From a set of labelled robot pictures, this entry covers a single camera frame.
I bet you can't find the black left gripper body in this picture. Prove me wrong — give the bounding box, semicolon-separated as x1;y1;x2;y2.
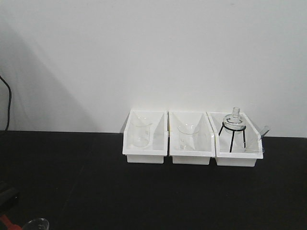
0;181;19;215

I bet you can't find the red plastic spoon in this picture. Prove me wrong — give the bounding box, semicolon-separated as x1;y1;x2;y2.
0;215;22;230

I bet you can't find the clear glass beaker foreground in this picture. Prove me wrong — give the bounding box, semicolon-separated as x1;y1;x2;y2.
22;218;50;230

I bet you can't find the left white storage bin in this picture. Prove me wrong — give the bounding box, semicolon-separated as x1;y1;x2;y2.
122;110;169;164

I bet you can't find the white storage bin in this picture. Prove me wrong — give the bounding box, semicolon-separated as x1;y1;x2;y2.
168;111;215;165
122;110;169;164
207;112;263;167

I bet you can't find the clear glass beaker left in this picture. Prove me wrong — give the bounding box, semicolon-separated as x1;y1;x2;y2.
131;116;152;148

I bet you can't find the clear glass beaker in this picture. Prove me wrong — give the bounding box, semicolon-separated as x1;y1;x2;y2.
131;116;152;148
177;124;199;151

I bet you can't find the clear glass beaker middle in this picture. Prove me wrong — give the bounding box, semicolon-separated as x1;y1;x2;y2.
177;124;199;151

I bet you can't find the middle white storage bin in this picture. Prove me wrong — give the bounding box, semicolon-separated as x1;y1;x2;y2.
168;111;215;165

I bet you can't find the right white storage bin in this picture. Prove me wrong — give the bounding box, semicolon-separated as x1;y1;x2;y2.
207;112;263;167

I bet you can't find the round glass flask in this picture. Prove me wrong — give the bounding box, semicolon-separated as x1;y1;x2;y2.
223;107;246;131

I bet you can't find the clear glass tube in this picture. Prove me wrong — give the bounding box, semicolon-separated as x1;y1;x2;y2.
245;125;271;153

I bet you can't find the black cable on wall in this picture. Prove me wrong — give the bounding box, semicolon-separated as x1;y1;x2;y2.
0;75;12;137

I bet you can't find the black wire tripod stand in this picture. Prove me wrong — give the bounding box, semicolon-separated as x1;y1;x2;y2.
218;122;246;152

